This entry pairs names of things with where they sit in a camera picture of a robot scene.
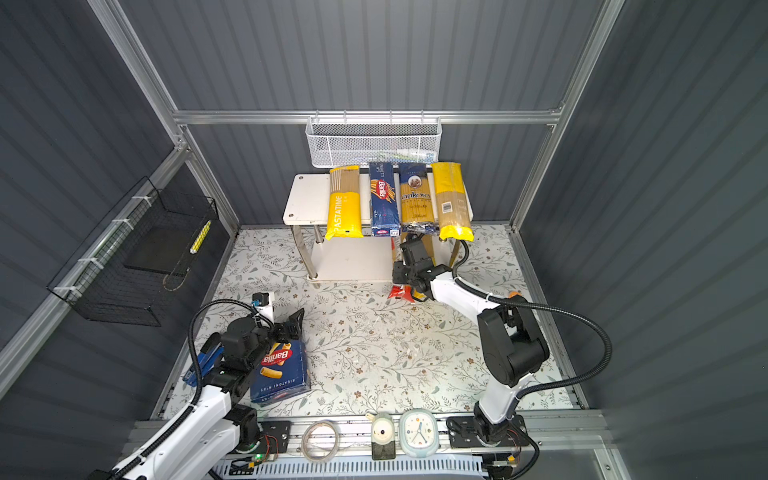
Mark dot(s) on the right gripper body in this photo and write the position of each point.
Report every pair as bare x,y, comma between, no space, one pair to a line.
403,274

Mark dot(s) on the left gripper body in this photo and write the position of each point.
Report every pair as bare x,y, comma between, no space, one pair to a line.
262,337

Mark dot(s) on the red-ended spaghetti bag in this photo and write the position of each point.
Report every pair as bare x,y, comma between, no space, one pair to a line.
403,292

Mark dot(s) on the yellow Pastatime spaghetti bag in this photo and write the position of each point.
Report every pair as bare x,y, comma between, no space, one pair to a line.
344,211
442,252

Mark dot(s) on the blue Barilla rigatoni box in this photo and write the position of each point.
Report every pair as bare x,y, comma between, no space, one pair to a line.
282,374

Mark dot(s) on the dark blue spaghetti bag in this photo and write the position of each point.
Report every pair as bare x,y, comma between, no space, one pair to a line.
417,214

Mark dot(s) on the yellow spaghetti bag with barcode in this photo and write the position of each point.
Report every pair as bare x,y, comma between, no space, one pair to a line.
452,205

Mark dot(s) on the blue Barilla spaghetti box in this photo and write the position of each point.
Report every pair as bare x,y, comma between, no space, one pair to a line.
385,220

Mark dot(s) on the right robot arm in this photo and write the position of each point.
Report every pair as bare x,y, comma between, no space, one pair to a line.
512,342

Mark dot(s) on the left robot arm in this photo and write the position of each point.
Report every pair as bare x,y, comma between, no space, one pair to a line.
214,422

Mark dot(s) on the white two-tier shelf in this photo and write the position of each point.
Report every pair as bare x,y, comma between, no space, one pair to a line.
367,259

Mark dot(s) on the blue stapler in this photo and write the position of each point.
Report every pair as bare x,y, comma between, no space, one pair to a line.
207,359

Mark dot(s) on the yellow marker pen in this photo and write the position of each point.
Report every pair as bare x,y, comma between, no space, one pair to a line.
200,238

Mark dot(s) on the pens in white basket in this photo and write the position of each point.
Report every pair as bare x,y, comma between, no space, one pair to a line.
408,155

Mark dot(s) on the mint alarm clock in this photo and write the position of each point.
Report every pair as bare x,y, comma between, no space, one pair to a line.
418,433

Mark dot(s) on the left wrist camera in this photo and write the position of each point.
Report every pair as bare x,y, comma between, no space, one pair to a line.
262,304

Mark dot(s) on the black wire basket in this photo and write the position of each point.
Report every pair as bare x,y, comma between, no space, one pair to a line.
133,270

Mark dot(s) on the white wire mesh basket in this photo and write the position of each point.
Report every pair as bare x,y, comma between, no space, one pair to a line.
356,141

